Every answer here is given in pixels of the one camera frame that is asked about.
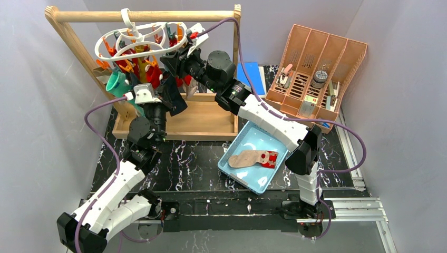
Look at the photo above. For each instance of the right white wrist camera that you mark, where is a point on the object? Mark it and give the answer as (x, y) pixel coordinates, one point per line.
(195, 38)

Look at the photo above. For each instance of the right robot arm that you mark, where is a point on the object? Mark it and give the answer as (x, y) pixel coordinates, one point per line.
(217, 74)

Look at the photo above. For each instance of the wooden clothes rack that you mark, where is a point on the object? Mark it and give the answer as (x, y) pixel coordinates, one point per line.
(203, 119)

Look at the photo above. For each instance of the beige sock in basket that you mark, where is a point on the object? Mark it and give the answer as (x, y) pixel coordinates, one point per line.
(248, 158)

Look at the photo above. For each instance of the white sock hanger with clips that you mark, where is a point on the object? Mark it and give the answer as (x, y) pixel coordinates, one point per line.
(125, 47)

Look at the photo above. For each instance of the light blue plastic basket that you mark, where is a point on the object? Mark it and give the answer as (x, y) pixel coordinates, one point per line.
(255, 177)

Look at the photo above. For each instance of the white small box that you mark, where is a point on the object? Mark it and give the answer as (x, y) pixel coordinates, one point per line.
(308, 106)

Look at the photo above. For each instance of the brown striped hanging sock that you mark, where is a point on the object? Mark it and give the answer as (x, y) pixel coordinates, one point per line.
(101, 74)

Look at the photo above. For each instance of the metal base rail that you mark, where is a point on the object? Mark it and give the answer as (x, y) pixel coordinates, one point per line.
(276, 211)

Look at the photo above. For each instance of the blue folder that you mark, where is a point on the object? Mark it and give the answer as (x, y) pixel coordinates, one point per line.
(256, 75)

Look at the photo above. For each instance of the navy sock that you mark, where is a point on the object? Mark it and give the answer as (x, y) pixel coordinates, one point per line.
(178, 101)

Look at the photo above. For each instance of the stapler in organizer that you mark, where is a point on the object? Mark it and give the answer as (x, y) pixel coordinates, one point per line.
(284, 76)

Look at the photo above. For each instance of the grey round tin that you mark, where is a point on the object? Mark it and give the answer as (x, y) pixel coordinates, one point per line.
(319, 79)

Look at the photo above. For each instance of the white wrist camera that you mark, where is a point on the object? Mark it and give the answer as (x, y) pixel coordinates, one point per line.
(142, 94)
(195, 38)

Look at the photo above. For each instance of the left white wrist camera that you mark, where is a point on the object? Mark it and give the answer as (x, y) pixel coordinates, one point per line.
(142, 94)

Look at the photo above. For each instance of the teal hanging sock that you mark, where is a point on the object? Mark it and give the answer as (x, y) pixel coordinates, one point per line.
(118, 85)

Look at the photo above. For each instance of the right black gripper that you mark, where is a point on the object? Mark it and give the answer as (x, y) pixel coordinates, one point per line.
(179, 60)

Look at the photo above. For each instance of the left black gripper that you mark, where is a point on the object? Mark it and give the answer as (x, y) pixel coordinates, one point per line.
(162, 96)

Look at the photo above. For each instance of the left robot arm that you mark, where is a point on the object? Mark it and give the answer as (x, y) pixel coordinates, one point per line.
(90, 227)

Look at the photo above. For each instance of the pink desk file organizer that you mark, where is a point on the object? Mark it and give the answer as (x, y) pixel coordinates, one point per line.
(310, 50)

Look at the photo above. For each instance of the long red hanging sock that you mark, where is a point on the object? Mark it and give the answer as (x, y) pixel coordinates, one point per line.
(153, 75)

